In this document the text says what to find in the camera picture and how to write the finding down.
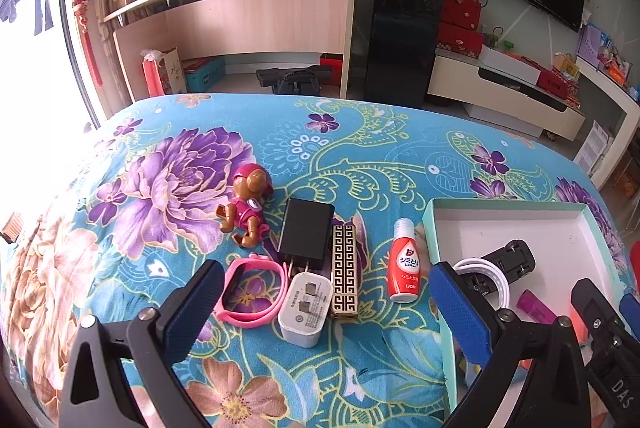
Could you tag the purple usb stick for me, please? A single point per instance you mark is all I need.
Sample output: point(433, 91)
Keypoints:
point(530, 304)

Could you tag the red gift bag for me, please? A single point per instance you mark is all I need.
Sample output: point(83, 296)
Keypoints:
point(461, 13)

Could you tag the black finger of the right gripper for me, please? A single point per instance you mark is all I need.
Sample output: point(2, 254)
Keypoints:
point(613, 370)

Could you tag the black phone holder clip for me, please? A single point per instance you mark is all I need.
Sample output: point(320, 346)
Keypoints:
point(496, 271)

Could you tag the black power adapter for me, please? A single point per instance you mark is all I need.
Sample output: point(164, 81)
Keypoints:
point(305, 233)

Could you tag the pink wristband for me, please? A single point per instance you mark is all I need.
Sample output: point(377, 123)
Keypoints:
point(254, 292)

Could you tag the white flat box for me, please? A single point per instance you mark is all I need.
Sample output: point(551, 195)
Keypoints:
point(509, 65)

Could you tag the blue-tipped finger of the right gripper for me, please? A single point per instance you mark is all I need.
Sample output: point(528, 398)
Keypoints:
point(630, 311)

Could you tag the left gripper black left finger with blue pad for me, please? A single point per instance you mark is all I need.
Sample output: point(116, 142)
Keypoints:
point(96, 390)

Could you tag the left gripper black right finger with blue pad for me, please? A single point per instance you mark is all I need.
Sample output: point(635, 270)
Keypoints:
point(555, 391)

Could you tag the teal storage box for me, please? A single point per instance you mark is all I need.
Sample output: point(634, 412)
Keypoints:
point(202, 73)

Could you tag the white side shelf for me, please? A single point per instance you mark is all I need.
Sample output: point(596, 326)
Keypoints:
point(604, 101)

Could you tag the white power adapter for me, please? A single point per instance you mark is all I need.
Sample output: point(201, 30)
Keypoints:
point(306, 307)

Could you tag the floral blue blanket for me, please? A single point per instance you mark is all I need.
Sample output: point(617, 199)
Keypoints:
point(127, 213)

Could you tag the teal white shallow box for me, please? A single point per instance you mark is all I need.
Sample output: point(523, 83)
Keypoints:
point(567, 246)

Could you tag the gold black patterned lighter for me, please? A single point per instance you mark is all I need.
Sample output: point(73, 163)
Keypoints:
point(344, 272)

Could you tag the red gift box lower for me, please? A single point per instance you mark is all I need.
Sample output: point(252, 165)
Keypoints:
point(459, 40)

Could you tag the red white small bottle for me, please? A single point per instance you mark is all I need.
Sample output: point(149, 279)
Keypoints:
point(404, 265)

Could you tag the white tv stand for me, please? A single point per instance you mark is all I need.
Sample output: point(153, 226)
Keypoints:
point(462, 79)

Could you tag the red box under desk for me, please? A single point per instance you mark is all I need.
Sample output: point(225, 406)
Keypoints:
point(334, 62)

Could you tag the pink dog toy figure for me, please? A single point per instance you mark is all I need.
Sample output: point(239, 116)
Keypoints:
point(243, 216)

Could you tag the red white paper bag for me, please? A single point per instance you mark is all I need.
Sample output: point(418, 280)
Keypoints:
point(162, 72)

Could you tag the black water dispenser cabinet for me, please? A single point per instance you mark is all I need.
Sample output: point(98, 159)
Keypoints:
point(401, 56)

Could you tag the wooden curved desk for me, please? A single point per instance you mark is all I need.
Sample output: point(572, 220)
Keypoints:
point(227, 27)

